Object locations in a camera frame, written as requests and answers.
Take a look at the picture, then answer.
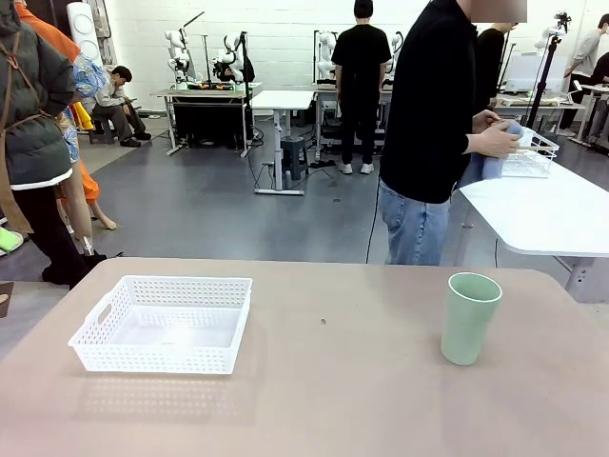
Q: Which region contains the mannequin in blue patterned dress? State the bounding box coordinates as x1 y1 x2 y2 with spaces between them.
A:
55 50 118 258

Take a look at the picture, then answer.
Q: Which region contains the white height-adjustable desk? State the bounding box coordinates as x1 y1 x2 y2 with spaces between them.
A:
249 89 316 197

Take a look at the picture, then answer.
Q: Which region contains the workbench with black underside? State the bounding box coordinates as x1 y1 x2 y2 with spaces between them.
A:
150 81 264 159

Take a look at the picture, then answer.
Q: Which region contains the white side table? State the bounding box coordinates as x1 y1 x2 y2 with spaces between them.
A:
455 150 609 304

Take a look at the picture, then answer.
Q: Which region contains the white wire dish rack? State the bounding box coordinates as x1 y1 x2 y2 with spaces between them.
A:
499 127 560 180

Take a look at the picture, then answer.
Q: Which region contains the pale green plastic cup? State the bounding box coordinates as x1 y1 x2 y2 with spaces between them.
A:
440 271 503 367

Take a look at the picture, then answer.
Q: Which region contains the white perforated plastic basket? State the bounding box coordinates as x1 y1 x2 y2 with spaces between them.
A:
67 274 254 376

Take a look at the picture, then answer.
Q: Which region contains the mannequin in orange outfit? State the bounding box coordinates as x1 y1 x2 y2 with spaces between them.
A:
13 0 102 206

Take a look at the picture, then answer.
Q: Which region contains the person in grey sweater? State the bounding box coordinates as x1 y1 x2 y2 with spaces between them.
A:
564 13 609 140

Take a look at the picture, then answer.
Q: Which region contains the blue grey cloth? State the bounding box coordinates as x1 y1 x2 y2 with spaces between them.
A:
457 120 525 191

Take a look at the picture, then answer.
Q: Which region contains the black camera tripod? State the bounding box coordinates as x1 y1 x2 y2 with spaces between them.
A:
524 10 573 130

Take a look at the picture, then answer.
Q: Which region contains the person in black shirt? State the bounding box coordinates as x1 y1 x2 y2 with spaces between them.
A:
379 0 506 267

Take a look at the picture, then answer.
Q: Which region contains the long background workbench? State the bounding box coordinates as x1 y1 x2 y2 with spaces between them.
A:
313 78 397 161

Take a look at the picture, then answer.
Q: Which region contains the brown board piece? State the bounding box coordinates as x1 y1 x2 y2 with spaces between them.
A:
0 281 16 320

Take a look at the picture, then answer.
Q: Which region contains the person's right hand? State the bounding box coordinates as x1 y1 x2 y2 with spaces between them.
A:
467 124 521 159

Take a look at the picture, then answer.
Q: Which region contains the mannequin in green jacket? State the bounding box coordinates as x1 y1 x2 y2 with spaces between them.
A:
0 0 107 289

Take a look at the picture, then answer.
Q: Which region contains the standing person in black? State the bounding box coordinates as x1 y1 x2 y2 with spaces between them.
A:
330 0 393 175

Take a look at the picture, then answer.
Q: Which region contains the seated person in grey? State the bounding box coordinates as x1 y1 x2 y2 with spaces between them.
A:
91 65 153 149

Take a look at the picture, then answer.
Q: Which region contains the grey plastic stool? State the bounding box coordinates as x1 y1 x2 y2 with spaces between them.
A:
280 135 310 182

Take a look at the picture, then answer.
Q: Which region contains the person's left hand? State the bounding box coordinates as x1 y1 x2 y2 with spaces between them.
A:
472 109 503 134

